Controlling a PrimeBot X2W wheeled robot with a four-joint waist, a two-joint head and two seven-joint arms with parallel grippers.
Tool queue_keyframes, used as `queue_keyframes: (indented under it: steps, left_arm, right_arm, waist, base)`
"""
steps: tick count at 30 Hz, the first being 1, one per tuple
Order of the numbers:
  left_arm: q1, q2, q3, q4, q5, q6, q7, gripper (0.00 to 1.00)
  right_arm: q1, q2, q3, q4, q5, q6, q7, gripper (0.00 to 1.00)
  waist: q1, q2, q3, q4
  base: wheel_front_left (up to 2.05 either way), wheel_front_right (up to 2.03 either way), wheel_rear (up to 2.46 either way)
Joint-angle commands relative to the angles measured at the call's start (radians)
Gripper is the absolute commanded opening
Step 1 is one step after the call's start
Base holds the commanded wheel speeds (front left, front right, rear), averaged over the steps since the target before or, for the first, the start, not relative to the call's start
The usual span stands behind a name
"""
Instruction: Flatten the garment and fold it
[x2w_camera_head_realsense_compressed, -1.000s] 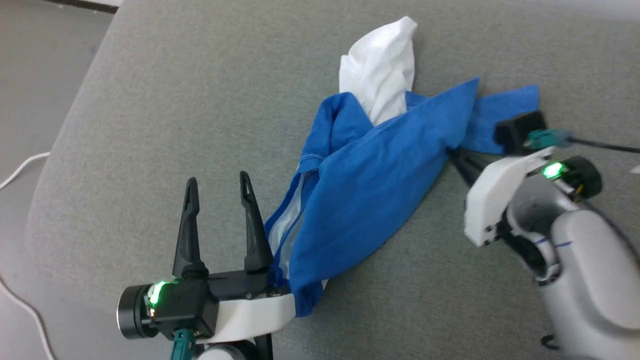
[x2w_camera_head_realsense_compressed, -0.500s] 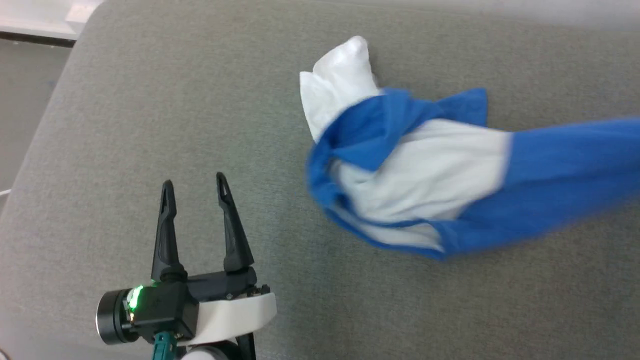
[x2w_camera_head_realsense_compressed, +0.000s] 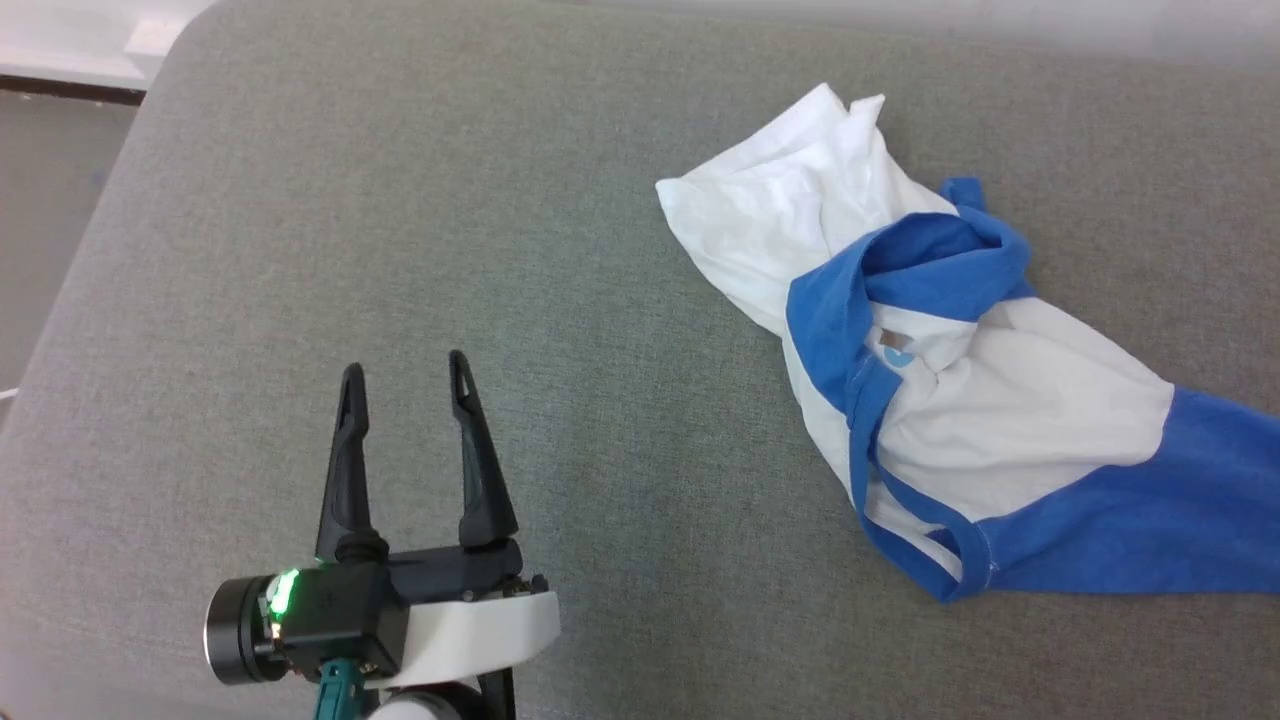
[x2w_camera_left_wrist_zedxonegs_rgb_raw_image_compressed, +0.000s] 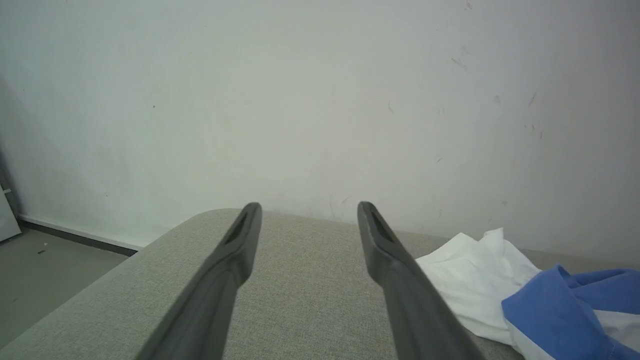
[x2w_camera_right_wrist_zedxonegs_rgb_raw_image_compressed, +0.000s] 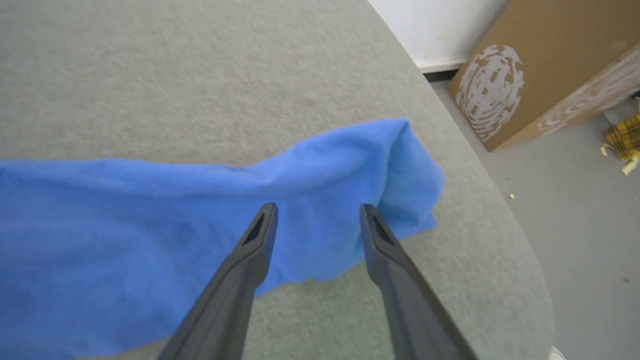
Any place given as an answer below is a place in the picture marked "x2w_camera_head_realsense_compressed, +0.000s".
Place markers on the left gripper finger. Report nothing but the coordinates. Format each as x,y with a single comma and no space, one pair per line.
483,490
350,500

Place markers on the left gripper body white shell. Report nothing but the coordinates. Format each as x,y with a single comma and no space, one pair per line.
470,625

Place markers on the blue and white t-shirt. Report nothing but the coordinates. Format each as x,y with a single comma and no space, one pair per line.
1000,430

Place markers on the left gripper black motor cylinder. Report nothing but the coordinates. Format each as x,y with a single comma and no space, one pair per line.
235,630

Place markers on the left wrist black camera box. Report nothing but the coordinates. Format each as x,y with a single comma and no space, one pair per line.
340,620

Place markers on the white wall baseboard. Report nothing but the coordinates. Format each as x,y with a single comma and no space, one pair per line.
60,40

